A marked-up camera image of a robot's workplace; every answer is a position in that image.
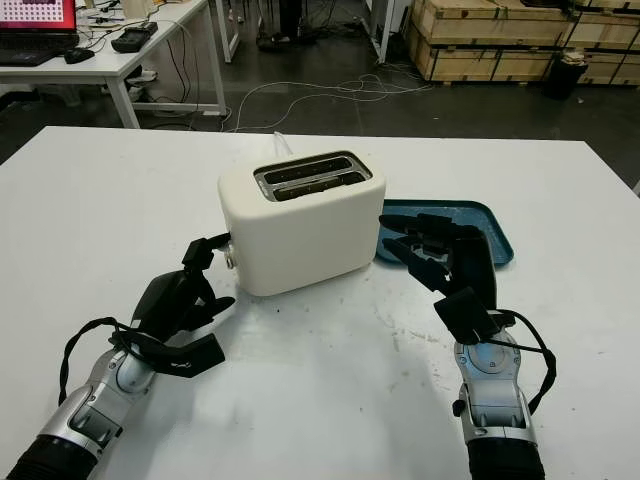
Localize white two-slot toaster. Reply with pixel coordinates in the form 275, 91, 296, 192
217, 149, 387, 298

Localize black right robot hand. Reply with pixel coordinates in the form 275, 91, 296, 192
378, 213, 499, 312

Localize black trash bin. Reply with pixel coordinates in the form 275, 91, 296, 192
541, 46, 591, 101

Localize white toaster power cord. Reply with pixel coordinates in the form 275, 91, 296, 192
271, 130, 297, 158

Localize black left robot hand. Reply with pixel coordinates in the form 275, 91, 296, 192
131, 231, 236, 347

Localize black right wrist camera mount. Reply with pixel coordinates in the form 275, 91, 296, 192
433, 286, 504, 347

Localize blue speckled tray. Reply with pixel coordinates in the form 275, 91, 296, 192
373, 199, 517, 274

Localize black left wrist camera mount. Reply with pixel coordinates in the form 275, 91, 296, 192
108, 328, 227, 380

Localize black handheld controller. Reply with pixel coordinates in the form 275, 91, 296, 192
110, 20, 159, 54

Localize white table frame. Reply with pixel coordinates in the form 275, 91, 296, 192
363, 0, 410, 66
214, 0, 242, 64

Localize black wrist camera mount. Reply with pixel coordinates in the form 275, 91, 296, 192
108, 328, 227, 380
433, 286, 504, 347

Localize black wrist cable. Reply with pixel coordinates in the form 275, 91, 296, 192
492, 309, 558, 417
58, 315, 137, 407

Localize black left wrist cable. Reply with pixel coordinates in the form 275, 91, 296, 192
58, 315, 137, 407

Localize person in dark trousers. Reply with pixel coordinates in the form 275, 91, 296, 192
256, 0, 305, 52

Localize plywood shipping crate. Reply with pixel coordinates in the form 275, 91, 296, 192
405, 22, 570, 84
412, 0, 582, 50
569, 0, 640, 88

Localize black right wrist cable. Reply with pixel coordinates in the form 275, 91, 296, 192
492, 309, 558, 417

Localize white cable on floor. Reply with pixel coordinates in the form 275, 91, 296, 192
226, 73, 435, 134

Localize white office desk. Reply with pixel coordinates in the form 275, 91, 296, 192
0, 0, 229, 129

